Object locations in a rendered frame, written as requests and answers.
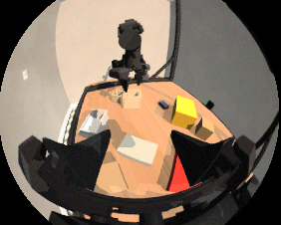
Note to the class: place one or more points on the yellow block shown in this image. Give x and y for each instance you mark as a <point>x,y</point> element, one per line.
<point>185,115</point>

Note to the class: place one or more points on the red flat slab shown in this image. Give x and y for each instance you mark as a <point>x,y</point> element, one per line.
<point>177,180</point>

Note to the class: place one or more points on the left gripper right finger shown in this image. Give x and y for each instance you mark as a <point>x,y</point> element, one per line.
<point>196,156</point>

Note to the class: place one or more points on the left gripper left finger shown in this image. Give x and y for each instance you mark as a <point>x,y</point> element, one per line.
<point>85,157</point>

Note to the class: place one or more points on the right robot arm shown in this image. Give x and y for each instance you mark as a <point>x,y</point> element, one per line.
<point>130,41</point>

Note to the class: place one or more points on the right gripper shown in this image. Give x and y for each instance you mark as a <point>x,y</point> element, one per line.
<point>132,62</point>

